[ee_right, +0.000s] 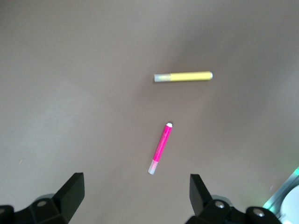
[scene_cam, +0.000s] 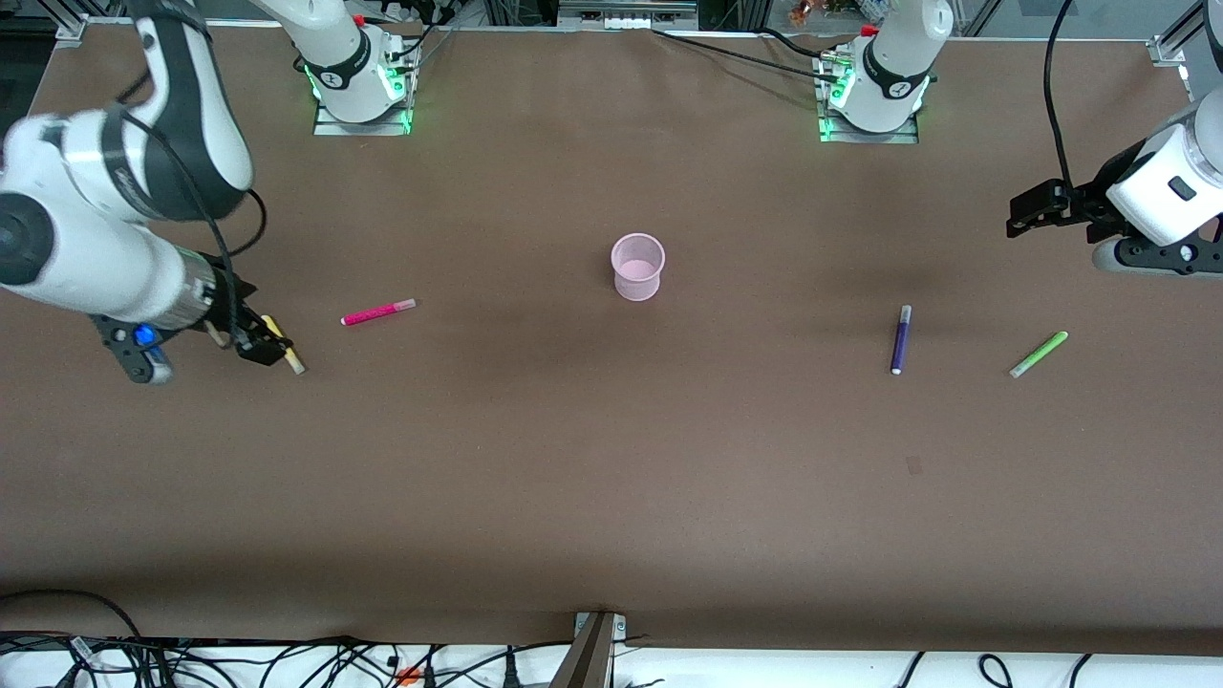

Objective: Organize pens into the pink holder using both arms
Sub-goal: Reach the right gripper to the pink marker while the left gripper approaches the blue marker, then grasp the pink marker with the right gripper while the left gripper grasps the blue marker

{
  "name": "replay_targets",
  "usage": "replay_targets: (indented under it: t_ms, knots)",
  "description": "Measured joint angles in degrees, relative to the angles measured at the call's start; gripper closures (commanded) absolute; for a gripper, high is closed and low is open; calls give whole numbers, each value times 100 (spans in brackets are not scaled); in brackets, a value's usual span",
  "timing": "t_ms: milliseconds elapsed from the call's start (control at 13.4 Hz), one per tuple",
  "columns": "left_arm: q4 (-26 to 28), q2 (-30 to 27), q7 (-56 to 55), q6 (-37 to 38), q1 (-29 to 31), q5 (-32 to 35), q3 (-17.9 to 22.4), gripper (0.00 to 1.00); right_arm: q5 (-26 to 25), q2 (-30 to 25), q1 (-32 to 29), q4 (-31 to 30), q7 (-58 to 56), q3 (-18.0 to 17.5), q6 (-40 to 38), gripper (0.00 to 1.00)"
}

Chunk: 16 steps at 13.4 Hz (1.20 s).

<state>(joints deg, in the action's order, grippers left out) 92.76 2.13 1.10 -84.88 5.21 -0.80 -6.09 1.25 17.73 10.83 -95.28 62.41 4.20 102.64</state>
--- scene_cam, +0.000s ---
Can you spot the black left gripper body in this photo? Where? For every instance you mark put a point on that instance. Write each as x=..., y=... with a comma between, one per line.
x=1083, y=205

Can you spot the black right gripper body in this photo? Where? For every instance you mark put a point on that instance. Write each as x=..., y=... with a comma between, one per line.
x=232, y=304

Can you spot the pink marker pen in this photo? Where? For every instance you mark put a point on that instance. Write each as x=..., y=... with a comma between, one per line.
x=377, y=312

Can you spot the purple marker pen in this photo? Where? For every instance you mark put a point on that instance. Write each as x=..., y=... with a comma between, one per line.
x=900, y=344

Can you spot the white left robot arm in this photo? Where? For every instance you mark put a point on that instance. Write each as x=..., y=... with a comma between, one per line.
x=1161, y=182

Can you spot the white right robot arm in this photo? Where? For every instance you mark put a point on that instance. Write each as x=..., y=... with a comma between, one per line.
x=96, y=268

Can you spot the pink translucent cup holder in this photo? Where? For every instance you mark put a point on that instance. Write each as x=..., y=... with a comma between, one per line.
x=638, y=277

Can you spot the yellow marker pen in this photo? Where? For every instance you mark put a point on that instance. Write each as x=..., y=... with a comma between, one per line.
x=297, y=365

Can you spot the green marker pen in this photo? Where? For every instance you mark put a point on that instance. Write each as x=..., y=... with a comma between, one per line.
x=1039, y=354

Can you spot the small copper orange object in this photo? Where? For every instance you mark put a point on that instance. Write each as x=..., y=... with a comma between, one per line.
x=801, y=11

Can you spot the grey box behind table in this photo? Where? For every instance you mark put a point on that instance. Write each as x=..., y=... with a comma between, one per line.
x=626, y=17

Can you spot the aluminium frame corner bracket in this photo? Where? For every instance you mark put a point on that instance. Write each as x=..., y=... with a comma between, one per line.
x=72, y=31
x=1168, y=53

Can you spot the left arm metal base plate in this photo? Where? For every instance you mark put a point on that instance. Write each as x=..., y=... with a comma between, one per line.
x=869, y=138

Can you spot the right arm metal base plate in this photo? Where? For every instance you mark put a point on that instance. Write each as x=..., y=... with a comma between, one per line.
x=363, y=128

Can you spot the metal table leg bracket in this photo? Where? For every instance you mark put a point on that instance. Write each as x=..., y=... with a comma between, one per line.
x=588, y=659

